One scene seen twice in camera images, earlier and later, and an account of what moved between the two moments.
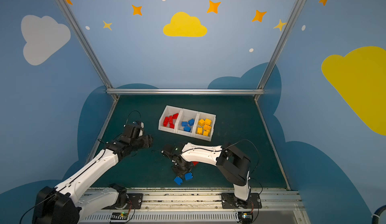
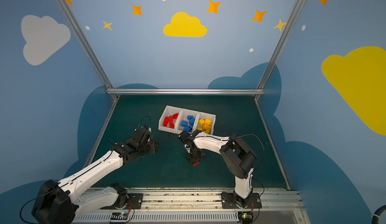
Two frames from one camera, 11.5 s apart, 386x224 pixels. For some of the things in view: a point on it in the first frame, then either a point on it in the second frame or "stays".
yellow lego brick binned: [201, 122] stays
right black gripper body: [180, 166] → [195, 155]
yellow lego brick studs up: [206, 127] stays
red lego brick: [166, 121] stays
